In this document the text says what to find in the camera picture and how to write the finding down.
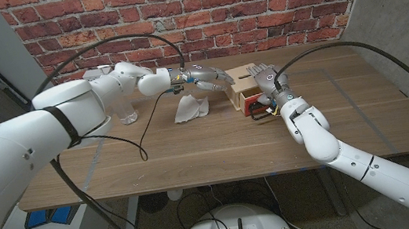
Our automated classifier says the white table leg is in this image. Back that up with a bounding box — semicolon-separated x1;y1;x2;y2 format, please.
119;195;144;229

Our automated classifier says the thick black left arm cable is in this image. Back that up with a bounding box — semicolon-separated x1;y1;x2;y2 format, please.
24;27;208;229

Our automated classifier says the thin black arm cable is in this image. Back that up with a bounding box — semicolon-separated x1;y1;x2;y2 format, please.
338;162;386;229
75;89;179;169

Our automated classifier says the clear pump bottle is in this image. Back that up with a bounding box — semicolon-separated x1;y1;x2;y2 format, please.
97;60;140;129

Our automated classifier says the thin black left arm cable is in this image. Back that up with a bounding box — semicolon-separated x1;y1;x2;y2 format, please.
75;89;179;169

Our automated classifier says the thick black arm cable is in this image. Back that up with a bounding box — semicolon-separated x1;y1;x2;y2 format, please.
269;32;409;136
24;27;208;229

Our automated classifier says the wooden drawer with red front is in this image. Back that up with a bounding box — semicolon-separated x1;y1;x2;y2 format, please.
238;88;280;123

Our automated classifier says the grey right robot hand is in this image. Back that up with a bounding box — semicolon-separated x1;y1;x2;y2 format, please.
247;58;301;112

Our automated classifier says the grey table leg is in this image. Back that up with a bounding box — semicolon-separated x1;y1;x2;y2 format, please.
313;163;349;220

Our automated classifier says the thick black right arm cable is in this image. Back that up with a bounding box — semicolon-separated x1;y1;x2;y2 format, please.
269;32;409;136

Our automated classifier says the wooden box with slot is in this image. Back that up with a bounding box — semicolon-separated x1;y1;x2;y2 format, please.
221;61;268;112

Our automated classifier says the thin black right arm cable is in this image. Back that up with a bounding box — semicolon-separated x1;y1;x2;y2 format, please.
338;162;386;229

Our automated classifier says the crumpled white tissue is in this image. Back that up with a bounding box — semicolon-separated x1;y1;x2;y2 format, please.
170;91;212;125

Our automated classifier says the printed brick backdrop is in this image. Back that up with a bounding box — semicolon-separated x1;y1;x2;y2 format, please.
0;0;386;103

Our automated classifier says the white power strip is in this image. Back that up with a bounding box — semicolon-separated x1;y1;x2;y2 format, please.
82;65;113;82

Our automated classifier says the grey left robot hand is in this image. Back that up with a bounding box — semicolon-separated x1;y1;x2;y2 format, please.
168;59;237;98

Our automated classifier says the blue foot pedal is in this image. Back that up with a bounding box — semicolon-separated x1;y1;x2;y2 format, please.
23;204;82;229

